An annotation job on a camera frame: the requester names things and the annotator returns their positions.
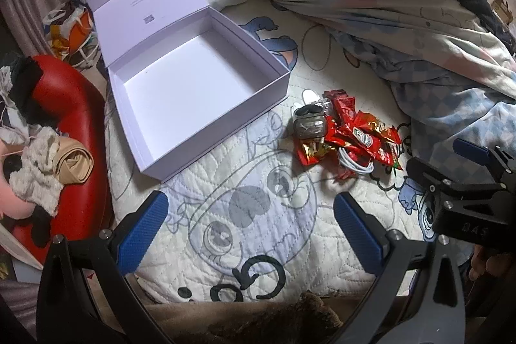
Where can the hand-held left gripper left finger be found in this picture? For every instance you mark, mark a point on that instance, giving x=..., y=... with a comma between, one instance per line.
x=145, y=231

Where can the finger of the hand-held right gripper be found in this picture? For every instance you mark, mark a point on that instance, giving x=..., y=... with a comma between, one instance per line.
x=423, y=171
x=471, y=151

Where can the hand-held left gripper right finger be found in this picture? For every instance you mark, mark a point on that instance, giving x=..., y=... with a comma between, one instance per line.
x=358, y=235

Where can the pile of red packets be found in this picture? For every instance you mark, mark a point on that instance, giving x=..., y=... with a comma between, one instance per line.
x=350, y=126

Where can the grey earbuds case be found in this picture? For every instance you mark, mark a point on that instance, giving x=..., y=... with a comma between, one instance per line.
x=306, y=125

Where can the clear plastic hair clip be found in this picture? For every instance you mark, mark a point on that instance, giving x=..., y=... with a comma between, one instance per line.
x=310, y=96

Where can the white lidded gift box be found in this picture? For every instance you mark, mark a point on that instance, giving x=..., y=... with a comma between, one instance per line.
x=189, y=66

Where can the person's right hand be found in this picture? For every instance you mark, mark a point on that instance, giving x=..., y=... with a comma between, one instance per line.
x=481, y=265

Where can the quilted cartoon bed sheet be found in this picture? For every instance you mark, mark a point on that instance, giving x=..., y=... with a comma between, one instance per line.
x=225, y=247

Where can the beige folded cloth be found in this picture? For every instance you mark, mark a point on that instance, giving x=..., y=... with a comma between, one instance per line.
x=74, y=162

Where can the white fluffy cloth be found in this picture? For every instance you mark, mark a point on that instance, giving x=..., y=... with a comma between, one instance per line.
x=36, y=174

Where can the white flat sheet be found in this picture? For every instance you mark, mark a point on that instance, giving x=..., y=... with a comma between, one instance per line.
x=20, y=249

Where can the pink black plush toy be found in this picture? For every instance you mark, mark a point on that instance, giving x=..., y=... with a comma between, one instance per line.
x=16, y=203

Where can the pastel checked cartoon duvet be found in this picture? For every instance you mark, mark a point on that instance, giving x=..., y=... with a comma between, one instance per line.
x=403, y=25

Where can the red chair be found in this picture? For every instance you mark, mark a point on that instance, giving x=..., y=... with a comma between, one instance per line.
x=64, y=94

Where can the grey white clothing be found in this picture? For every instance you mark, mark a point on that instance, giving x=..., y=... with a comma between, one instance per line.
x=10, y=126

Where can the dark cloth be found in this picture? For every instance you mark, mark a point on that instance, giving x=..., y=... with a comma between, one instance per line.
x=25, y=86

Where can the orange white plastic bag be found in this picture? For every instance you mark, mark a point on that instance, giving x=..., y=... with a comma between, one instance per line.
x=68, y=25

